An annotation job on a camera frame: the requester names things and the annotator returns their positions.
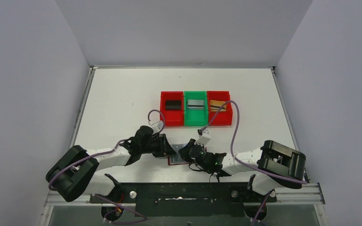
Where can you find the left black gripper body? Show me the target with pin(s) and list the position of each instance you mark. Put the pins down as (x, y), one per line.
(165, 147)

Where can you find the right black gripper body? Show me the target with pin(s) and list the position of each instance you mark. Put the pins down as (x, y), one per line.
(187, 156)

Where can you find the red leather card holder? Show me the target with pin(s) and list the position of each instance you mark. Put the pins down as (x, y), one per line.
(171, 164)

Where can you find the dark grey card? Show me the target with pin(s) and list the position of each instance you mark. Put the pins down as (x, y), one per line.
(172, 104)
(173, 101)

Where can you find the gold VIP card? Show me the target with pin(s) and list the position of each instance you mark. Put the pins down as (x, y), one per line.
(216, 104)

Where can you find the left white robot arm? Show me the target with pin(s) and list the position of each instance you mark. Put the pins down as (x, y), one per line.
(75, 173)

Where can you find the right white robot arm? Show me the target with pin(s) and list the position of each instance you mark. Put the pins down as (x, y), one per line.
(273, 165)

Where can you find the black VIP card in sleeve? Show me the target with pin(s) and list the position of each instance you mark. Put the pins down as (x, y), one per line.
(177, 159)

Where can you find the black credit card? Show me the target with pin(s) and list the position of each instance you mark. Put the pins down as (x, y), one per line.
(173, 108)

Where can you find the silver credit card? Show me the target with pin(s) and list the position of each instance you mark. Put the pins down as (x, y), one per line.
(195, 104)

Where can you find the gold credit card in bin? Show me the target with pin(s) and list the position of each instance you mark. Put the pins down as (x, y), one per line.
(220, 108)

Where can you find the left red bin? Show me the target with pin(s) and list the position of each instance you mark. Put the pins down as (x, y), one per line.
(172, 118)

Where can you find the red bin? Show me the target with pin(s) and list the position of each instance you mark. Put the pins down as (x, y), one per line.
(172, 118)
(222, 118)

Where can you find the right red bin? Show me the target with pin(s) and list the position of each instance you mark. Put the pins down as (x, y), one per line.
(222, 118)

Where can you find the green middle bin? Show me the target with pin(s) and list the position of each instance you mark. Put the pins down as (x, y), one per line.
(195, 117)

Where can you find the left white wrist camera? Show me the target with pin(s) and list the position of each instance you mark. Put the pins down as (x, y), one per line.
(157, 126)

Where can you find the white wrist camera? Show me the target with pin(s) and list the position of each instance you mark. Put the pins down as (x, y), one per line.
(157, 126)
(204, 138)

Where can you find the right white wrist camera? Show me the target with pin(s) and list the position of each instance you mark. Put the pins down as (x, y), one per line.
(204, 138)

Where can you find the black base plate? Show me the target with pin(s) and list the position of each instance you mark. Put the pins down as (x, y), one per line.
(235, 199)

